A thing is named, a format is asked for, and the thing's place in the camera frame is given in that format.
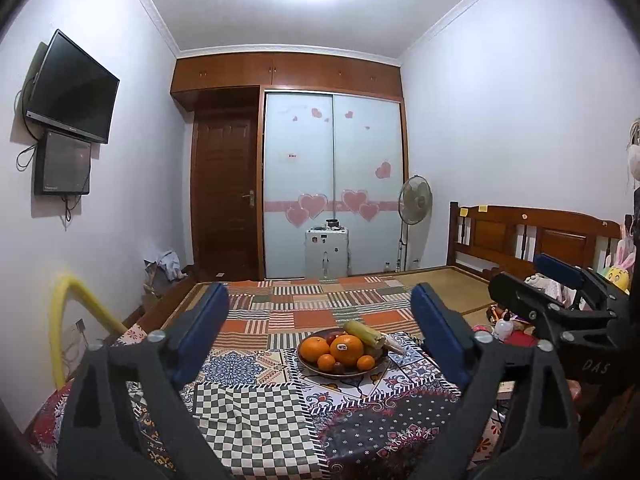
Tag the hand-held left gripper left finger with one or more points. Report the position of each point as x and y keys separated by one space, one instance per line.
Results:
x=202 y=332

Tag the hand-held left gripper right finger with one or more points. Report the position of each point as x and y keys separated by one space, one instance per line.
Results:
x=440 y=332

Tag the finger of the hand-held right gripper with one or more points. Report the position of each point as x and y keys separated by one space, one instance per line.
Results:
x=560 y=269
x=530 y=305

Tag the pink sweet potato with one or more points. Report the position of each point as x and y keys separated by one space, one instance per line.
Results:
x=395 y=346

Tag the green corn cob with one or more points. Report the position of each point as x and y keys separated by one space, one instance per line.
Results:
x=374 y=340

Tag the small mandarin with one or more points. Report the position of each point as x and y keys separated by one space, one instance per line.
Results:
x=326 y=362
x=365 y=363

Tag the large orange with sticker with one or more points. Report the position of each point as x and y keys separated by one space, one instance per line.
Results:
x=346 y=350

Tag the red tomato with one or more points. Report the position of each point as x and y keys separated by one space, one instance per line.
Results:
x=335 y=336

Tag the dark red grape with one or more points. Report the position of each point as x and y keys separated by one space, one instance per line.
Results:
x=339 y=368

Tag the purple plate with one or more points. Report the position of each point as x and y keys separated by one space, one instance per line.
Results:
x=310 y=367

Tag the pink cloth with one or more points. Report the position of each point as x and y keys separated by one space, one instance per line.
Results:
x=550 y=285

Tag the small white bottle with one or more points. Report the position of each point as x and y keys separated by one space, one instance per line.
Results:
x=503 y=325

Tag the wooden bed headboard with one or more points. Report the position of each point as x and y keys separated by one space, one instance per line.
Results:
x=530 y=237

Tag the bamboo bed mat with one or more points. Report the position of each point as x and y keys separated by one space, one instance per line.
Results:
x=445 y=287

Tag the yellow plush toy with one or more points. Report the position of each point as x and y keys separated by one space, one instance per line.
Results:
x=619 y=275

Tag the pile of clothes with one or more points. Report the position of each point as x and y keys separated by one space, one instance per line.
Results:
x=162 y=267

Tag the patchwork blanket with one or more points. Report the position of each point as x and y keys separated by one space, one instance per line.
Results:
x=250 y=435

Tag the standing electric fan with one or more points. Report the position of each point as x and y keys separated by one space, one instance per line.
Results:
x=416 y=200

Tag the yellow foam tube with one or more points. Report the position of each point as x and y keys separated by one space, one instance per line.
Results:
x=72 y=290

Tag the white hanging object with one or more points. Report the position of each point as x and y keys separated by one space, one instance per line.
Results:
x=635 y=152

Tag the dark wooden door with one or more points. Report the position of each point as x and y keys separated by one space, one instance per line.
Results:
x=225 y=195

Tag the black item on suitcase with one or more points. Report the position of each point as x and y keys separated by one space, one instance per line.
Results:
x=333 y=224

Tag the sliding wardrobe with pink hearts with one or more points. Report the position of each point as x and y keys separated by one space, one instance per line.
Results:
x=332 y=180

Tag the wooden overhead cabinet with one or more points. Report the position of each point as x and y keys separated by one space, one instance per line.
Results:
x=287 y=71

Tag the wooden bed side rail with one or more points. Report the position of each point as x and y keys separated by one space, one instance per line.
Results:
x=162 y=302

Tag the wall socket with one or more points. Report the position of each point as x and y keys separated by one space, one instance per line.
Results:
x=75 y=332

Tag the small black wall monitor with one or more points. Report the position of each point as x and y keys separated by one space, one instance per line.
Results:
x=64 y=164

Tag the wall-mounted black television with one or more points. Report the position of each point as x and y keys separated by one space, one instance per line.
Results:
x=75 y=87

